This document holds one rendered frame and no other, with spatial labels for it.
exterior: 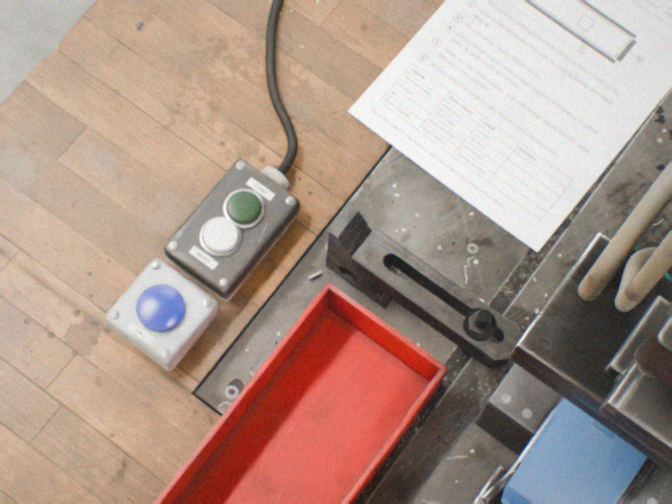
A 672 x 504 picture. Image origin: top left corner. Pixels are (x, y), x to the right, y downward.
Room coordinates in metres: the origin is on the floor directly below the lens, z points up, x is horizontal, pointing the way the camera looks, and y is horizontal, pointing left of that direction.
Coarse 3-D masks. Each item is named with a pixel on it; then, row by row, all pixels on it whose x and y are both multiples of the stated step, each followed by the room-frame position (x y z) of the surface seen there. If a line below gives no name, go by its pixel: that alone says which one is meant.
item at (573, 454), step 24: (576, 408) 0.23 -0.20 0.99; (552, 432) 0.21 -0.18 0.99; (576, 432) 0.22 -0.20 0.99; (600, 432) 0.22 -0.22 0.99; (552, 456) 0.20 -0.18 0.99; (576, 456) 0.20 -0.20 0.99; (600, 456) 0.20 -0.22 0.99; (624, 456) 0.20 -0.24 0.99; (528, 480) 0.18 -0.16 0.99; (552, 480) 0.18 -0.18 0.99; (576, 480) 0.18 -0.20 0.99; (600, 480) 0.18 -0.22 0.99; (624, 480) 0.18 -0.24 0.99
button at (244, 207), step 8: (240, 192) 0.40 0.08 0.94; (248, 192) 0.40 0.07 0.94; (232, 200) 0.40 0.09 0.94; (240, 200) 0.40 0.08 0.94; (248, 200) 0.40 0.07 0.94; (256, 200) 0.40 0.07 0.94; (232, 208) 0.39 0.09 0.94; (240, 208) 0.39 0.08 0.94; (248, 208) 0.39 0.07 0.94; (256, 208) 0.39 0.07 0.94; (232, 216) 0.38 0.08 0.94; (240, 216) 0.38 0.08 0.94; (248, 216) 0.38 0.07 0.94; (256, 216) 0.38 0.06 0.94; (240, 224) 0.38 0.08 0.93; (248, 224) 0.38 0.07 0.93
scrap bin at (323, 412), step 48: (336, 288) 0.32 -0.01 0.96; (288, 336) 0.28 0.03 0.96; (336, 336) 0.29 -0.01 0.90; (384, 336) 0.29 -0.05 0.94; (288, 384) 0.25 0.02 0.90; (336, 384) 0.25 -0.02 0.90; (384, 384) 0.26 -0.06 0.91; (432, 384) 0.25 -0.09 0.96; (240, 432) 0.21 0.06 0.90; (288, 432) 0.21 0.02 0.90; (336, 432) 0.21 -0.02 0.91; (384, 432) 0.22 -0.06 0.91; (192, 480) 0.16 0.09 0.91; (240, 480) 0.17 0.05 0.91; (288, 480) 0.17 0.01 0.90; (336, 480) 0.17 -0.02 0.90
